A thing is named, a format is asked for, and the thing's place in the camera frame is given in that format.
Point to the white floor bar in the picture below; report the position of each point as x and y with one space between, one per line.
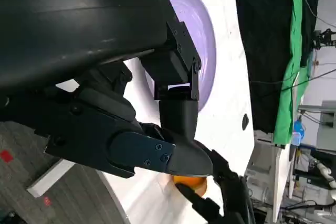
50 179

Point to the narrow black cloth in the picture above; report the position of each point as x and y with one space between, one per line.
311 11

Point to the grey cabinet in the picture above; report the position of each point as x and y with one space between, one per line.
321 124

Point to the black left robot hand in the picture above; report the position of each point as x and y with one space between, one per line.
65 37

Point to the blue plastic container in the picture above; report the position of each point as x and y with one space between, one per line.
298 132

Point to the lilac plate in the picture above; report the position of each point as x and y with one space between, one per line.
202 45

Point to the white side panel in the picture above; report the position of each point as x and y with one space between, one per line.
282 182

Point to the green cloth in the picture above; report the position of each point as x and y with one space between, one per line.
288 103

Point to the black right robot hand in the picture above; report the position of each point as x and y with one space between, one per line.
233 197

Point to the large black cloth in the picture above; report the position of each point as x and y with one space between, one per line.
262 51

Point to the orange toy bread roll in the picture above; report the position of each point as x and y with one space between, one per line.
191 181

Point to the white pipe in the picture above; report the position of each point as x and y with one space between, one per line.
328 175

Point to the black background machine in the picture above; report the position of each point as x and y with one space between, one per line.
325 39

